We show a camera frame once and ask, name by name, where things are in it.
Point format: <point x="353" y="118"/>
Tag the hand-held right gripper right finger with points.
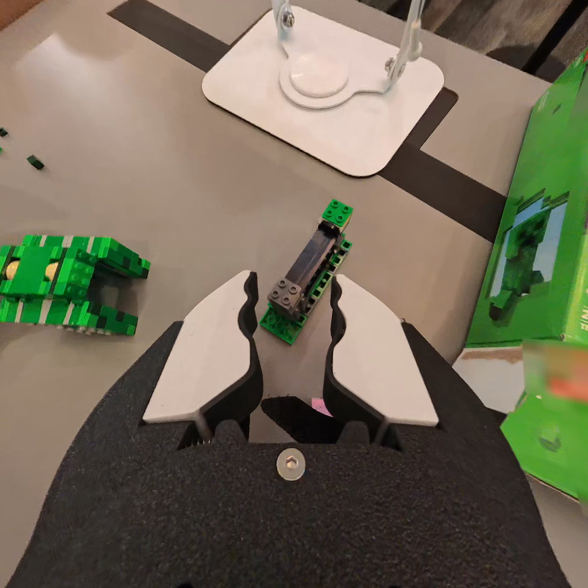
<point x="381" y="363"/>

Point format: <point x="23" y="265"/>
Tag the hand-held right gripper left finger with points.
<point x="206" y="358"/>

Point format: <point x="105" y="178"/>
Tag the green grey brick assembly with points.
<point x="312" y="262"/>

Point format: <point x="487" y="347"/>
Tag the green brick figure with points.
<point x="69" y="280"/>

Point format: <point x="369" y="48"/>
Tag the grey desk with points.
<point x="138" y="193"/>

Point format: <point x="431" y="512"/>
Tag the pink sticky note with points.
<point x="323" y="406"/>

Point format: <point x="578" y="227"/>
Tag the green cardboard box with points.
<point x="546" y="441"/>
<point x="542" y="229"/>

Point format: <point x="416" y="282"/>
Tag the white book stand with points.
<point x="349" y="115"/>

